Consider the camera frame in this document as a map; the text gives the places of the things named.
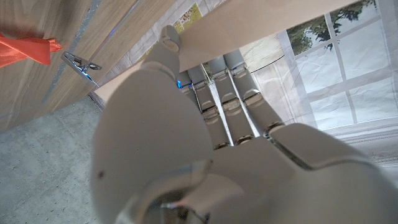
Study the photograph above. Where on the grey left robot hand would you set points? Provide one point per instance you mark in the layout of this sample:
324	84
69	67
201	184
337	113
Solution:
155	140

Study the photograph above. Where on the wooden clip hanger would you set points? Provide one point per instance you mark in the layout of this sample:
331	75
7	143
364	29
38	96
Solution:
248	25

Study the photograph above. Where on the orange satin ribbon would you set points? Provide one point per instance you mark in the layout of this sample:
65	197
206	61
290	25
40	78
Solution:
25	53

